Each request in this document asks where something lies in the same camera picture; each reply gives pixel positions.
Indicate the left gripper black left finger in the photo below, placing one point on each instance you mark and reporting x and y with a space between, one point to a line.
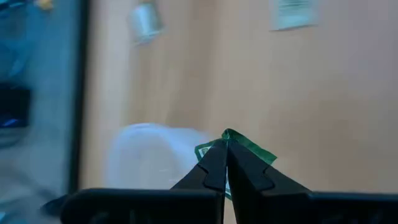
192 205

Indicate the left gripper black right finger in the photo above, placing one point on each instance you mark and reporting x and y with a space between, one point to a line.
280 205

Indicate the green white stevia packet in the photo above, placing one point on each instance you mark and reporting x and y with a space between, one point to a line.
293 14
248 145

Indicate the clear plastic cup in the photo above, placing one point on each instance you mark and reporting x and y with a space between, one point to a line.
149 155

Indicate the lavender faceted mug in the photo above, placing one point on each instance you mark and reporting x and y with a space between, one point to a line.
145 21

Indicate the dark box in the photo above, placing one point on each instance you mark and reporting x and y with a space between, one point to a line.
14 105

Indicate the small yellow object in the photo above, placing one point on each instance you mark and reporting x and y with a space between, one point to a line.
44 3

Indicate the black aluminium table frame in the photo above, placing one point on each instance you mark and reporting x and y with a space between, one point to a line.
79 93

